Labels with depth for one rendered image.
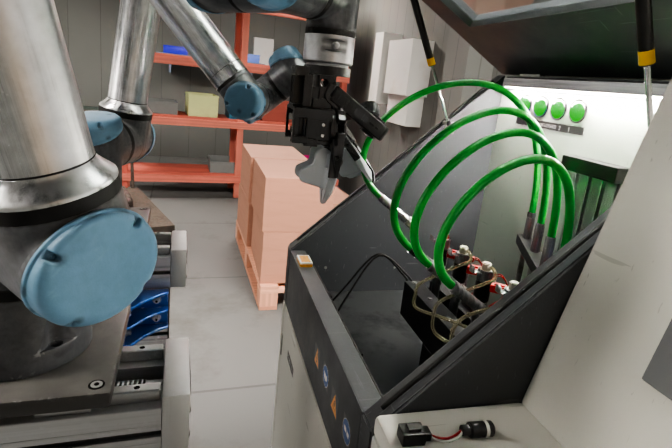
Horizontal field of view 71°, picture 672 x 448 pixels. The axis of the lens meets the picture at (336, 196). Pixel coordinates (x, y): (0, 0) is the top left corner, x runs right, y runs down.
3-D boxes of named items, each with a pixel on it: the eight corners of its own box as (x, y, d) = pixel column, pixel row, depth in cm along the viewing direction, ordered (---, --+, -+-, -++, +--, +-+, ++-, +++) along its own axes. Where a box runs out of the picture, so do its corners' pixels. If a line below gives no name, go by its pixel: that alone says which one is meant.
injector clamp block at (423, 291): (395, 341, 107) (404, 279, 104) (435, 339, 110) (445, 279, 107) (473, 456, 76) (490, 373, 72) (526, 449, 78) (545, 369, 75)
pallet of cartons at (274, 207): (344, 236, 436) (354, 149, 417) (394, 308, 305) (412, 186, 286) (235, 234, 412) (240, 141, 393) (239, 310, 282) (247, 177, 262)
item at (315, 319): (285, 305, 127) (290, 249, 123) (301, 305, 128) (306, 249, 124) (349, 505, 69) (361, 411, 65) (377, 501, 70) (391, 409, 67)
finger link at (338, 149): (321, 173, 75) (327, 118, 73) (332, 173, 76) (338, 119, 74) (328, 179, 71) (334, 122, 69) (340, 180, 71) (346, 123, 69)
